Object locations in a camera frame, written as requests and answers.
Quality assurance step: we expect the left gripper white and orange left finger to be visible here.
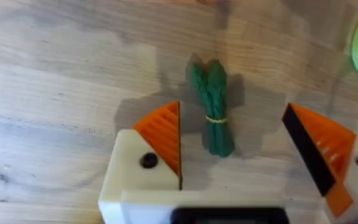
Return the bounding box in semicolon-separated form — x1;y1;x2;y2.
98;100;183;206

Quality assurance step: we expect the left gripper white and orange right finger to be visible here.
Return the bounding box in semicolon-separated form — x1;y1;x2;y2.
280;102;358;224

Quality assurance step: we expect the green toy asparagus bundle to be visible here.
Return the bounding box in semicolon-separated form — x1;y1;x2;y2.
188;59;235;158

